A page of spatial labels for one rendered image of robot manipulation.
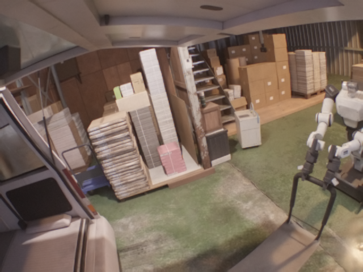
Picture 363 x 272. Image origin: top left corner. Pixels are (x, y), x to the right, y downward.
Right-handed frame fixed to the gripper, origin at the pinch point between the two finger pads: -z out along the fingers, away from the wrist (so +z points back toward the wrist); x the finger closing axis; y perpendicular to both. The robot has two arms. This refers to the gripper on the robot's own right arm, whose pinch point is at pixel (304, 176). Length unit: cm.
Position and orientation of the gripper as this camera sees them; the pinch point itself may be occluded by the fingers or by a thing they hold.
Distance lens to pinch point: 143.9
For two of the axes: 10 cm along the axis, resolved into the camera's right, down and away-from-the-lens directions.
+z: 2.3, -9.6, -1.5
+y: 5.0, 2.5, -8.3
